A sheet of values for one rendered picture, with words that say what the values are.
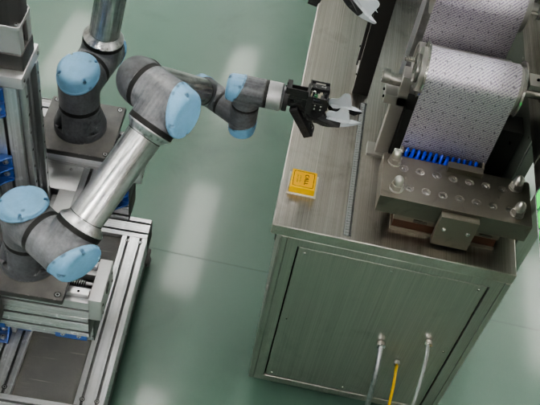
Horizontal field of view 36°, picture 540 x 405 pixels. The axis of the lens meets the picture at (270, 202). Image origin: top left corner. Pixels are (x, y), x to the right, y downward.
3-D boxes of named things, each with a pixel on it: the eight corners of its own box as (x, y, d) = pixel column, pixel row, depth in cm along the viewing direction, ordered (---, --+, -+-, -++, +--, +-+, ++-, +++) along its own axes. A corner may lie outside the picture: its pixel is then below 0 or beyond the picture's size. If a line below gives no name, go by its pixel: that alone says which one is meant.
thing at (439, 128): (399, 148, 225) (418, 97, 212) (484, 165, 225) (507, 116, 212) (399, 149, 225) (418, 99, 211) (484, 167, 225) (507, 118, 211)
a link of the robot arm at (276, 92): (263, 113, 219) (268, 94, 224) (280, 117, 219) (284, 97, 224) (267, 92, 213) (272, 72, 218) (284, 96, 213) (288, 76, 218)
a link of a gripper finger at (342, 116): (362, 116, 212) (327, 105, 213) (357, 133, 217) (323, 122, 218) (364, 109, 214) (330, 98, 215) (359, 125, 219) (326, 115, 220)
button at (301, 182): (292, 173, 230) (292, 167, 228) (316, 178, 230) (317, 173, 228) (288, 191, 225) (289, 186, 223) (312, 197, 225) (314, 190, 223)
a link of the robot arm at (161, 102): (41, 255, 201) (170, 71, 198) (82, 291, 195) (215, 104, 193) (11, 248, 189) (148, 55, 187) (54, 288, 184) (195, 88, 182)
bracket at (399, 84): (365, 143, 242) (390, 62, 219) (386, 148, 242) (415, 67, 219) (364, 155, 239) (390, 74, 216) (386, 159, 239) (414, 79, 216)
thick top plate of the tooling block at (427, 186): (378, 167, 226) (383, 152, 222) (521, 197, 226) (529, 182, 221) (374, 210, 215) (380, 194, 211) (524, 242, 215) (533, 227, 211)
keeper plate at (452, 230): (429, 237, 220) (441, 210, 212) (466, 245, 220) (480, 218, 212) (429, 244, 218) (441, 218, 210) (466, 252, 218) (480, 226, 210)
